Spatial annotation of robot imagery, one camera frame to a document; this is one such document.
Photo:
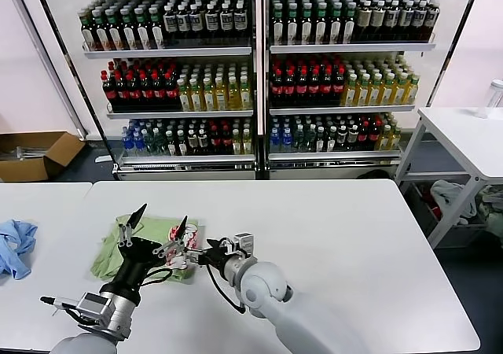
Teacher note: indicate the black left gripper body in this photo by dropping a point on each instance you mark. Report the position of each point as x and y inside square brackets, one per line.
[135, 259]

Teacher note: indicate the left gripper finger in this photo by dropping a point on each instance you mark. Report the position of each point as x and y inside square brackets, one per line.
[171, 248]
[125, 234]

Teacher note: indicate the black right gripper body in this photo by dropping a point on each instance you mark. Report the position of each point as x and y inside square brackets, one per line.
[219, 262]

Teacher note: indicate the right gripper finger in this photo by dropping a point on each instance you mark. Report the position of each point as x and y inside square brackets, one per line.
[222, 248]
[196, 258]

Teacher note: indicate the light green t-shirt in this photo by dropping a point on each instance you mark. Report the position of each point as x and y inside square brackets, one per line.
[106, 259]

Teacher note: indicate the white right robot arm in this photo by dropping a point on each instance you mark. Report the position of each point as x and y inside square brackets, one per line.
[263, 287]

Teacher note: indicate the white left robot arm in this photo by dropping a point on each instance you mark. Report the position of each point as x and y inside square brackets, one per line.
[118, 314]

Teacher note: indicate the small white floor piece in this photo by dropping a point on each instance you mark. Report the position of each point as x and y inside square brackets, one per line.
[103, 159]

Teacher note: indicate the blue water bottle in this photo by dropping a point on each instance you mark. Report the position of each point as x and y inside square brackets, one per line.
[275, 143]
[127, 143]
[287, 143]
[137, 144]

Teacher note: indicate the clear green water bottle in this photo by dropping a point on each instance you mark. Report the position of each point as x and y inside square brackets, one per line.
[299, 142]
[159, 145]
[149, 145]
[310, 143]

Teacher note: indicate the small dark drink bottle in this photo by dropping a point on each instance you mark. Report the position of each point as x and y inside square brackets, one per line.
[192, 145]
[331, 142]
[171, 146]
[342, 141]
[203, 145]
[353, 141]
[320, 143]
[181, 146]

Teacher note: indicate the red-cap cola bottle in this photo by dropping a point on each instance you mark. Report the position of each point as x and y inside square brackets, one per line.
[374, 139]
[108, 92]
[289, 91]
[146, 91]
[133, 91]
[325, 90]
[171, 90]
[363, 140]
[227, 144]
[120, 92]
[158, 91]
[215, 144]
[301, 91]
[338, 89]
[277, 91]
[313, 90]

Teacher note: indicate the crumpled blue cloth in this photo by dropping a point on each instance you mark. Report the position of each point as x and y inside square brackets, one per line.
[15, 251]

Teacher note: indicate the open cardboard box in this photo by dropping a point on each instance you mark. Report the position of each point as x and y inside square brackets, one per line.
[23, 171]

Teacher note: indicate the grey metal rods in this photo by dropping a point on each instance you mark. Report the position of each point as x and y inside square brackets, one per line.
[27, 153]

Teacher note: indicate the grey metal drinks shelf unit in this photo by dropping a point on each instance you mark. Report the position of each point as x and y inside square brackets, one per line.
[177, 52]
[353, 48]

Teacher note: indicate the green-cap white-label tea bottle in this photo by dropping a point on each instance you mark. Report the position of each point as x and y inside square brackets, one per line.
[306, 29]
[292, 29]
[88, 35]
[349, 28]
[115, 34]
[101, 35]
[335, 28]
[157, 33]
[143, 34]
[321, 28]
[277, 29]
[129, 34]

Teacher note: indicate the dark bottle blue-white label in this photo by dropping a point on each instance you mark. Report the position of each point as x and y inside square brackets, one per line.
[391, 24]
[419, 23]
[183, 24]
[169, 25]
[226, 23]
[432, 23]
[240, 23]
[211, 23]
[405, 24]
[196, 24]

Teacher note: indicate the crumpled red cloth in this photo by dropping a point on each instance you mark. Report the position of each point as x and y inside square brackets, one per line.
[434, 212]

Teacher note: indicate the crumpled grey cloth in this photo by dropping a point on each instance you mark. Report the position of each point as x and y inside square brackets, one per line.
[448, 196]

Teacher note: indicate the dark grey storage crate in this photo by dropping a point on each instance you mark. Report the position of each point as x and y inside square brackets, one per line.
[456, 236]

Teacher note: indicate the dark bottle beige label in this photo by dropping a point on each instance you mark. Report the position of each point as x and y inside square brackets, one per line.
[363, 25]
[377, 25]

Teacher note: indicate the white side table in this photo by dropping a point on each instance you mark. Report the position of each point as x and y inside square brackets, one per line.
[463, 141]

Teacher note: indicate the crumpled pale green cloth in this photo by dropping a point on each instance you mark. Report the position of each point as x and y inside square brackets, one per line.
[493, 216]

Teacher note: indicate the clear plastic jar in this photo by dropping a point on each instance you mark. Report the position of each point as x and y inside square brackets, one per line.
[491, 98]

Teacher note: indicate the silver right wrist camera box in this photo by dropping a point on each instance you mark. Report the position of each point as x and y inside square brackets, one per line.
[244, 243]

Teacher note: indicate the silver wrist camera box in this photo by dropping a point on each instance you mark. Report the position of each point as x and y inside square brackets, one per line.
[94, 308]
[244, 243]

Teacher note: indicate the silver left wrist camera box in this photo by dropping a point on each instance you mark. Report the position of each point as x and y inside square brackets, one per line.
[94, 308]

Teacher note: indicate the grey wall post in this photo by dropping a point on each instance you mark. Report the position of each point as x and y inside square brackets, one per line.
[49, 55]

